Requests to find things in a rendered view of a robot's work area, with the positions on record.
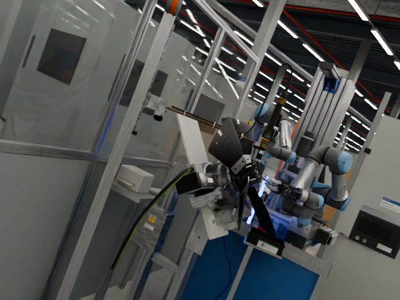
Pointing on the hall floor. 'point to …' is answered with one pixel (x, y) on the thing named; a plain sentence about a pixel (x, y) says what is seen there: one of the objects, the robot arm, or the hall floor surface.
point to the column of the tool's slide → (126, 129)
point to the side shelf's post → (116, 250)
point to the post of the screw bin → (240, 272)
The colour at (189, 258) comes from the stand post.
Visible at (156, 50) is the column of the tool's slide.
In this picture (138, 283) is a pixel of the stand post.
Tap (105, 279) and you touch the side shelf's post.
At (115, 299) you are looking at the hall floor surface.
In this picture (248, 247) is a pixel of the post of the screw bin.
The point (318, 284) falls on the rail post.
